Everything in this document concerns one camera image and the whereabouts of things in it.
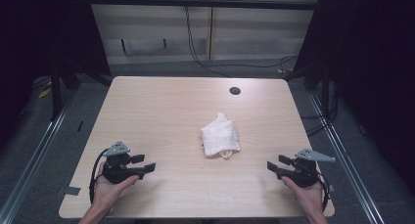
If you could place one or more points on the black horizontal metal bar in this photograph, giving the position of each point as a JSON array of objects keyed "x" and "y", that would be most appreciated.
[{"x": 202, "y": 3}]

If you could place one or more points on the person's right hand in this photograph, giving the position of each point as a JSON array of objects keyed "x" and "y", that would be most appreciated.
[{"x": 311, "y": 198}]

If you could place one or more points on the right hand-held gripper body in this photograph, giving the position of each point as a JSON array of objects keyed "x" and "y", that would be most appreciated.
[{"x": 305, "y": 175}]

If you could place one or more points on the white floral print cloth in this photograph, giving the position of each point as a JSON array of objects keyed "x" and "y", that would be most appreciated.
[{"x": 219, "y": 137}]

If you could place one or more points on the black curtain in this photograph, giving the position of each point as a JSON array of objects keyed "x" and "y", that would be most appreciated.
[
  {"x": 372, "y": 70},
  {"x": 39, "y": 38}
]

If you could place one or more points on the grey tape strip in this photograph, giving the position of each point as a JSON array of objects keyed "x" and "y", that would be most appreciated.
[
  {"x": 70, "y": 190},
  {"x": 331, "y": 188}
]

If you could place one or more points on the black round table grommet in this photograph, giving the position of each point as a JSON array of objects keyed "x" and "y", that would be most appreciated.
[{"x": 235, "y": 90}]

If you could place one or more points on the black metal stand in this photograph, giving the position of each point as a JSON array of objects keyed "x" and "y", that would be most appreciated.
[
  {"x": 325, "y": 93},
  {"x": 56, "y": 97}
]

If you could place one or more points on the yellow floor tape piece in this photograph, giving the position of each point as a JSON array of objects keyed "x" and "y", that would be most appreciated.
[{"x": 44, "y": 93}]

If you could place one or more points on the metal floor rail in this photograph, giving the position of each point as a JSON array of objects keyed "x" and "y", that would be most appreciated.
[
  {"x": 345, "y": 158},
  {"x": 36, "y": 152}
]

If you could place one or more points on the person's left hand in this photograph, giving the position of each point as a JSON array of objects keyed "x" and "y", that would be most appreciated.
[{"x": 106, "y": 193}]

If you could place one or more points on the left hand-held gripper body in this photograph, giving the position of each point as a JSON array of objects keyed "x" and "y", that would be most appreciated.
[{"x": 115, "y": 171}]

